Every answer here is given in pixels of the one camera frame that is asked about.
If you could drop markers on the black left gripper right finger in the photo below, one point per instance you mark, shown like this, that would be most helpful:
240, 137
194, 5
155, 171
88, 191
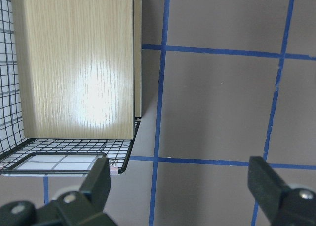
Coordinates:
282, 204

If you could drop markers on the grid-pattern wire basket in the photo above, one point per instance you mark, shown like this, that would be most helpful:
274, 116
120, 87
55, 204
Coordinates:
70, 85

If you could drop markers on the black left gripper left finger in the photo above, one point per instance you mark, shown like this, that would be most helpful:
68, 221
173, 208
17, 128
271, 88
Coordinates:
84, 207

